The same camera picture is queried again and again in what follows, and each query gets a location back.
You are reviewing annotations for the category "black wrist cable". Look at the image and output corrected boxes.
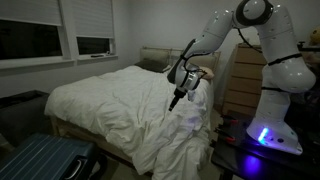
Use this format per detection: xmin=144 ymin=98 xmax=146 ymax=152
xmin=235 ymin=27 xmax=263 ymax=54

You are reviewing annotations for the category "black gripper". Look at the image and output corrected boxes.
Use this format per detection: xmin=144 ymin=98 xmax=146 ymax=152
xmin=168 ymin=87 xmax=188 ymax=113

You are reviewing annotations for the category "wooden chest of drawers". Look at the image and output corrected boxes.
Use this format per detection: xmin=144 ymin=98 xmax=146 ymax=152
xmin=221 ymin=43 xmax=269 ymax=118

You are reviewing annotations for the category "red black clamp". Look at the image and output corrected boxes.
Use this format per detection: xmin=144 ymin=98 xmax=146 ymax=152
xmin=221 ymin=114 xmax=240 ymax=125
xmin=214 ymin=127 xmax=237 ymax=144

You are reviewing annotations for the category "blue ribbed suitcase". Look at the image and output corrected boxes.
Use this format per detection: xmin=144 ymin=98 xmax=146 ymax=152
xmin=0 ymin=133 xmax=108 ymax=180

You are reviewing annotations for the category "pink pillow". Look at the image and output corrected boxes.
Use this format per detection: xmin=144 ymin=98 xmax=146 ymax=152
xmin=199 ymin=66 xmax=215 ymax=81

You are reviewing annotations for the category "yellow stuffed toy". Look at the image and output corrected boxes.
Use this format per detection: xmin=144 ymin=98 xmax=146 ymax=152
xmin=309 ymin=26 xmax=320 ymax=46

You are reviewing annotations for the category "light wooden bed frame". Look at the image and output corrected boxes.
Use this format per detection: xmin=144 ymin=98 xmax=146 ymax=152
xmin=49 ymin=116 xmax=154 ymax=176

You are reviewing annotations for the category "wide dark window pane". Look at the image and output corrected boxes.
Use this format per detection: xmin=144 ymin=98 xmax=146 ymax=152
xmin=0 ymin=19 xmax=63 ymax=61

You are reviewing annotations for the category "dark grey pillow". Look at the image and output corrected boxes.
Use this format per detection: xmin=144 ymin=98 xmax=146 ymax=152
xmin=134 ymin=58 xmax=172 ymax=74

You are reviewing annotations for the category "narrow white roller blind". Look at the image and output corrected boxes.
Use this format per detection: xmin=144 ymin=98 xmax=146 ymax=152
xmin=70 ymin=0 xmax=115 ymax=40

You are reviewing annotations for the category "narrow dark window pane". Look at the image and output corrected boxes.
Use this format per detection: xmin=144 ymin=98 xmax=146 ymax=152
xmin=76 ymin=36 xmax=111 ymax=56

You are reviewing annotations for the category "white duvet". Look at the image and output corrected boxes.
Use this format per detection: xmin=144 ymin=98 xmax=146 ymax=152
xmin=44 ymin=64 xmax=215 ymax=180

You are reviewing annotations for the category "beige padded headboard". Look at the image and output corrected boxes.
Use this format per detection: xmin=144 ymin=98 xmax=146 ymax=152
xmin=139 ymin=46 xmax=222 ymax=73

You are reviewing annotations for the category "black robot table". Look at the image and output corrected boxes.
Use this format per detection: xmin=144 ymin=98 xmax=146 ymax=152
xmin=209 ymin=109 xmax=320 ymax=180

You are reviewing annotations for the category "wide white roller blind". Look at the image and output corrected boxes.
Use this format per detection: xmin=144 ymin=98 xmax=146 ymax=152
xmin=0 ymin=0 xmax=63 ymax=27

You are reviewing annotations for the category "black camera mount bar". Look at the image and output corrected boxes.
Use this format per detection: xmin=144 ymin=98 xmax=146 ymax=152
xmin=297 ymin=40 xmax=320 ymax=53

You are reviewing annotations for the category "dark grey ottoman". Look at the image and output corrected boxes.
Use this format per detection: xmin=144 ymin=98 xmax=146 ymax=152
xmin=0 ymin=89 xmax=52 ymax=148

